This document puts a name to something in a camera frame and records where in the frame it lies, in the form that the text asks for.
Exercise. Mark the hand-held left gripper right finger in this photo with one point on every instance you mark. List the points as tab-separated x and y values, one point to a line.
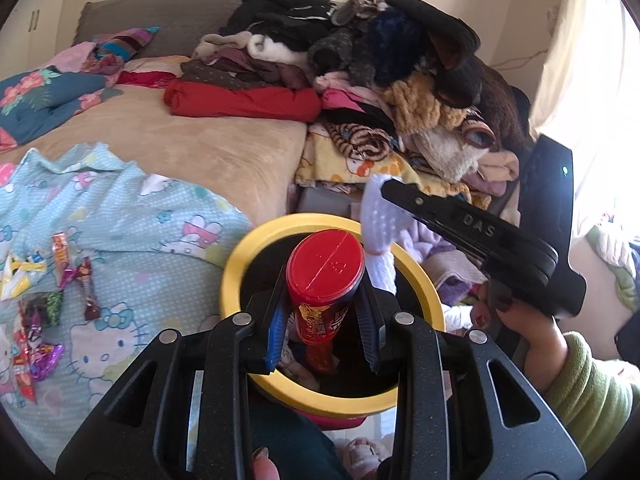
367	335

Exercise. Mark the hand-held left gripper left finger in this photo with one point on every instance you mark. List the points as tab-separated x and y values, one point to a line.
276	330

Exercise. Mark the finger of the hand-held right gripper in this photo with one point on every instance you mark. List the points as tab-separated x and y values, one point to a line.
510	277
470	222

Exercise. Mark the red snack tube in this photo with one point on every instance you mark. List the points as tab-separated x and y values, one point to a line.
325	270

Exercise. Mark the yellow rimmed bin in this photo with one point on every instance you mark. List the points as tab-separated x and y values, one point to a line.
235	260

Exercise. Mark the white foam fruit net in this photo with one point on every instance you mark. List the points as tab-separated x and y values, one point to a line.
380	220

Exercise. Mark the foil candy wrappers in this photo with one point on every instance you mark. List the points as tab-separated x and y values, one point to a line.
37	360

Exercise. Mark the yellow white snack wrapper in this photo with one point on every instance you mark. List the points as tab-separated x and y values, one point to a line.
20	272

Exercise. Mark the person's right forearm green sleeve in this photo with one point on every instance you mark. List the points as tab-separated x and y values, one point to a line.
595	405

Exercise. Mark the person's right hand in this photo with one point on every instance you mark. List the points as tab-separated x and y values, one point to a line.
520	345

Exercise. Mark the person's left hand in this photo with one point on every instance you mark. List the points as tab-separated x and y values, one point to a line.
266	465

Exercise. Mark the lavender garment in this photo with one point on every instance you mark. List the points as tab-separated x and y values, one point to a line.
425	240

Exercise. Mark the cream fleece garment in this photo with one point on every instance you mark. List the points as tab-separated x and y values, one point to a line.
450	155

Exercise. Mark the brown fur garment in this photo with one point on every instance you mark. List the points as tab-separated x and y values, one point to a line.
502	105

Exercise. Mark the person's teal trouser leg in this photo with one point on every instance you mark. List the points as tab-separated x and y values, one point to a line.
295	445

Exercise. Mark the pink fluffy slipper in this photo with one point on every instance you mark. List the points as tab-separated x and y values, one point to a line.
365	457

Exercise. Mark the tan fluffy garment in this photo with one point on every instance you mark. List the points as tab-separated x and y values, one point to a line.
420	105

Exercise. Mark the tiger striped garment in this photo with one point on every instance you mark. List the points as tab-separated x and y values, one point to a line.
360	142

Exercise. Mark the cream curtain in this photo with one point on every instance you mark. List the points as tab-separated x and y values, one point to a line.
590	60

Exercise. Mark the yellow cartoon blanket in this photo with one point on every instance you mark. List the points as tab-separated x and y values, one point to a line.
330	170

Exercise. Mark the light blue cartoon sheet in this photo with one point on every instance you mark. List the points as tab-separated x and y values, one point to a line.
135	240

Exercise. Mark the pink garment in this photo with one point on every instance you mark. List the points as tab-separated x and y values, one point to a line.
350	95

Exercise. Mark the black plush garment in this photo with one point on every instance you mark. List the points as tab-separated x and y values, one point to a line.
440	35

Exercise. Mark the navy fluffy garment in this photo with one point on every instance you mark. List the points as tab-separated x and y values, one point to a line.
395	45

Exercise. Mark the tan bed blanket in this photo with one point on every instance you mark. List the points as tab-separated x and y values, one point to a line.
210	145

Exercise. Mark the dark grey speckled garment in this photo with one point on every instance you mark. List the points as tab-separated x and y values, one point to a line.
335	55

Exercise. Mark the red folded garment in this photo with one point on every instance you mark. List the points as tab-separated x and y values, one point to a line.
240	102

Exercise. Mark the grey brown fuzzy garment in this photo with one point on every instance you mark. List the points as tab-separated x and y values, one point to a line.
355	10

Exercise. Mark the white fleece garment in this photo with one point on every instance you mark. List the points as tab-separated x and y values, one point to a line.
280	50

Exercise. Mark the dark brown dotted garment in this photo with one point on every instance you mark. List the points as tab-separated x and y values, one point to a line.
235	72

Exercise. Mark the red embroidered cloth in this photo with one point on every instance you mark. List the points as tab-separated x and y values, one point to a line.
147	80

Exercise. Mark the black jacket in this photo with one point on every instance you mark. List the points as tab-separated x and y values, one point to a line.
285	10

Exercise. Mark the beige pillow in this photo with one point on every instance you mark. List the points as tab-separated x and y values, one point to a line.
155	64

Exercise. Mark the beige garment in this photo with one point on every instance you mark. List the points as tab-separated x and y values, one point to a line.
220	42

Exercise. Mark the striped colourful pillow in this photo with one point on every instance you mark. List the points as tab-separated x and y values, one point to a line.
125	45

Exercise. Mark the grey padded headboard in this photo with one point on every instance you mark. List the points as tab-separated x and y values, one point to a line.
190	15

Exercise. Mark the blue floral quilt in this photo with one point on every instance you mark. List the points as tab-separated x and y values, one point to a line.
45	95

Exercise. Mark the pink pillow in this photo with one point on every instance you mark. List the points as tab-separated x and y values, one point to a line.
70	57

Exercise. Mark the white wardrobe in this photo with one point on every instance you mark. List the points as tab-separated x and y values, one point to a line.
47	35

